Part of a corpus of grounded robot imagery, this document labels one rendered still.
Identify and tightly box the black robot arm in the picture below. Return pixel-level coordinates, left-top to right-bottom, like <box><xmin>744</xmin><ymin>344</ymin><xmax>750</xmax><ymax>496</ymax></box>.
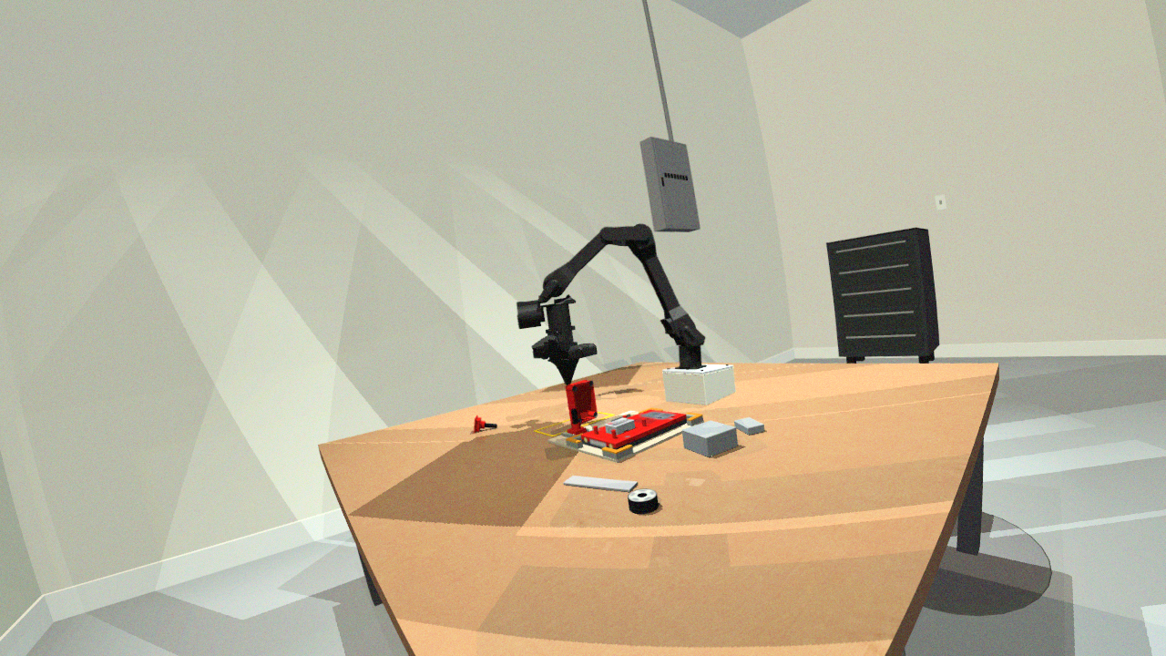
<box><xmin>517</xmin><ymin>223</ymin><xmax>707</xmax><ymax>371</ymax></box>

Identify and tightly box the light grey flat bar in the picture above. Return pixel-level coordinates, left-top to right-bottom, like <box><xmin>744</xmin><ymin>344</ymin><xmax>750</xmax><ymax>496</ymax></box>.
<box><xmin>564</xmin><ymin>477</ymin><xmax>638</xmax><ymax>492</ymax></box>

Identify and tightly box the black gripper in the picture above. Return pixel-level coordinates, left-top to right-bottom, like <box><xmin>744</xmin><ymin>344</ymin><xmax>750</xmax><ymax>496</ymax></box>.
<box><xmin>546</xmin><ymin>323</ymin><xmax>598</xmax><ymax>385</ymax></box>

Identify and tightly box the black toy tyre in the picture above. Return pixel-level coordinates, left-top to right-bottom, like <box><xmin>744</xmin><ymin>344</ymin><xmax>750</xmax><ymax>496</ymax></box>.
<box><xmin>628</xmin><ymin>488</ymin><xmax>659</xmax><ymax>514</ymax></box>

